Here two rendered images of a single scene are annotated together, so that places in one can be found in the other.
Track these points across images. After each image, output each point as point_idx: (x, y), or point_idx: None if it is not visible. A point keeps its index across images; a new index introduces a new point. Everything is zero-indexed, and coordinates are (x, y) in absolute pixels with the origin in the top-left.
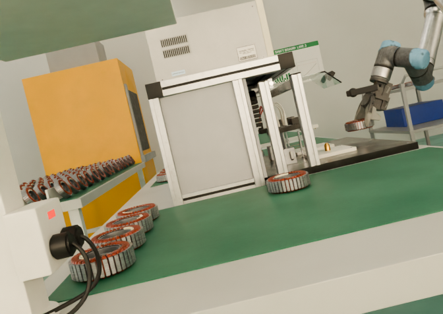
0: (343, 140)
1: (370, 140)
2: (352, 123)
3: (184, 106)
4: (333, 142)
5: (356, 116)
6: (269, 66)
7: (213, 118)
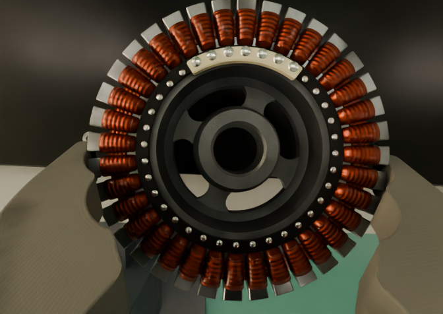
0: (437, 105)
1: (53, 119)
2: (150, 41)
3: None
4: (411, 31)
5: (404, 199)
6: None
7: None
